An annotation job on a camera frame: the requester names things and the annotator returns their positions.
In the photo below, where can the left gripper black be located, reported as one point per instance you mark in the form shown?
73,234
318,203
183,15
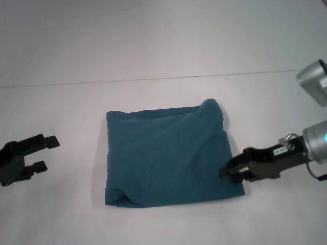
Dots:
10,164

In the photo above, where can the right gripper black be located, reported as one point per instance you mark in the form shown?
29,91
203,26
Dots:
278,160

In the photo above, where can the teal t-shirt with pink print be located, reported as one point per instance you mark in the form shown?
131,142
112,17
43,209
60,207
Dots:
166,158

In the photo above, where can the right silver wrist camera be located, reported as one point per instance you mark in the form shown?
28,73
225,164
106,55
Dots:
313,81

